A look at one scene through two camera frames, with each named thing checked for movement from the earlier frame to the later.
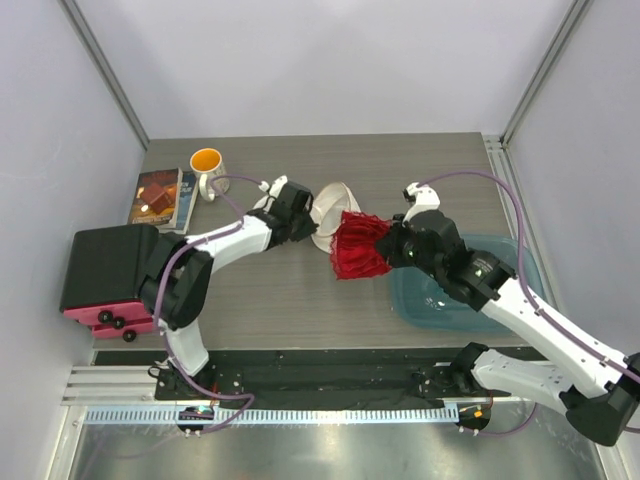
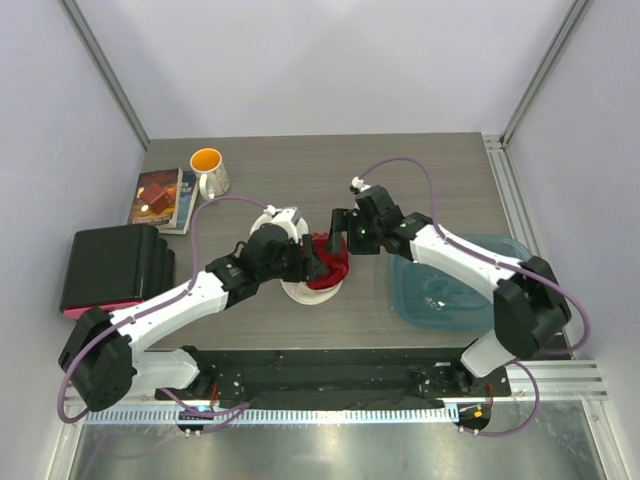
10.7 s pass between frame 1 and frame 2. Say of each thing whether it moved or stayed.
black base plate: stayed
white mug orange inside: stayed
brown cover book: stayed
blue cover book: stayed
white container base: moved
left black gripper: moved
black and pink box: stayed
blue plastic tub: stayed
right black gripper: moved
